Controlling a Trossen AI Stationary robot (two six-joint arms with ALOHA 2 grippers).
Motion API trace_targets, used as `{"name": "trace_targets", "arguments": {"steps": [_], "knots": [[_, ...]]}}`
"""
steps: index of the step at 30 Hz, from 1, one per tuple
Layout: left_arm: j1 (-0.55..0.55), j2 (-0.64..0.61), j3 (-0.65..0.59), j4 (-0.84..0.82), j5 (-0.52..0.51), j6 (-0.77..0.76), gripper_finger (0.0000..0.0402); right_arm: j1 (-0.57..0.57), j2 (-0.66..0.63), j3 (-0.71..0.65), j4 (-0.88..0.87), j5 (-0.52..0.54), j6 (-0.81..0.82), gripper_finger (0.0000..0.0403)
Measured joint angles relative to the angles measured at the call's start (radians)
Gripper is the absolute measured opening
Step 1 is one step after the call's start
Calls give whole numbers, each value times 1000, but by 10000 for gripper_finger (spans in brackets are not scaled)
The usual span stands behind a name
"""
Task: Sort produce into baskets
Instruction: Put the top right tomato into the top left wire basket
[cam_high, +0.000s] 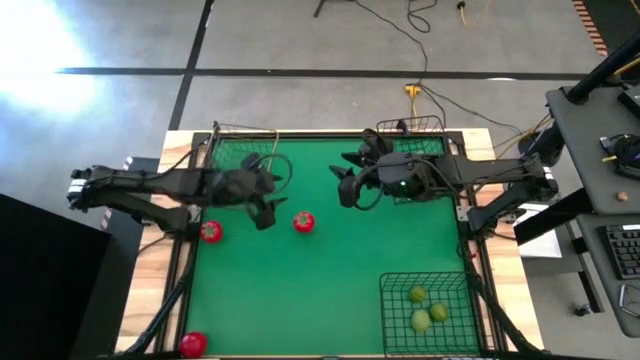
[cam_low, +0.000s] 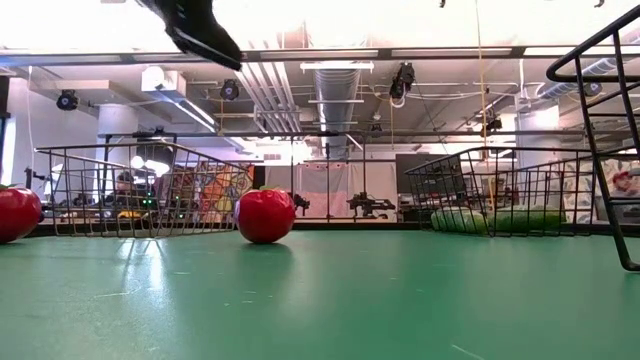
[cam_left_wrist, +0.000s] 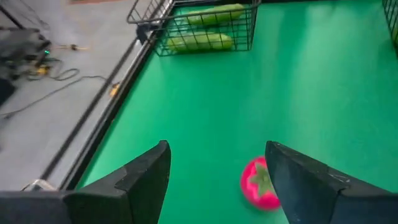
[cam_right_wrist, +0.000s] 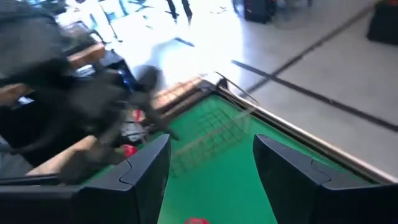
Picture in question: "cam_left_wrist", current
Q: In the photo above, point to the black table edge rail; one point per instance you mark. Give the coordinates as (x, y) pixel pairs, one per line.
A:
(105, 119)

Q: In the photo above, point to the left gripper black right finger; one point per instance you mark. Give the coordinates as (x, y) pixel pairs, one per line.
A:
(311, 193)

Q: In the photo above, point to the green plush cucumber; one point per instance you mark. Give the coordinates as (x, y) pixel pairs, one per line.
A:
(214, 15)
(199, 42)

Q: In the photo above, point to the black basket clamp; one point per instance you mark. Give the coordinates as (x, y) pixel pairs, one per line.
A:
(143, 32)

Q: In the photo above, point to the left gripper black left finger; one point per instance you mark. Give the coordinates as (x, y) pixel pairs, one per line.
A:
(140, 193)

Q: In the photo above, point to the red plush tomato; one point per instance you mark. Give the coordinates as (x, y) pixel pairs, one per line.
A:
(252, 193)

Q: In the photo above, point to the black equipment on floor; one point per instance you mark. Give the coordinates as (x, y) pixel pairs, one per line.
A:
(18, 46)

